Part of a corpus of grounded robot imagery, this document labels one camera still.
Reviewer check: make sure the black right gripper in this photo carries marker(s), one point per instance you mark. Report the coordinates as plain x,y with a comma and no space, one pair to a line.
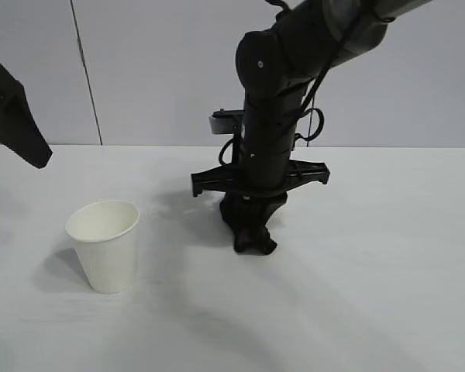
265,162

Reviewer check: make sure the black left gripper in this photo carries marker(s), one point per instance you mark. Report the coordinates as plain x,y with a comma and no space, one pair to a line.
2,85

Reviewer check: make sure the black cloth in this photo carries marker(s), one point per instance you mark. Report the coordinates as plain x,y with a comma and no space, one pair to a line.
255,244

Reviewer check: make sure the white paper cup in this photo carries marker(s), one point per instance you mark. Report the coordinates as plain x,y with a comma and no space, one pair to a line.
108,255

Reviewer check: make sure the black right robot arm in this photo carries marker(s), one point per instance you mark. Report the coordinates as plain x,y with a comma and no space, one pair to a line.
279,50

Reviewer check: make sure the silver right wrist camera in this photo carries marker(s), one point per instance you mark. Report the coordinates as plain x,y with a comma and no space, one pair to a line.
222,124

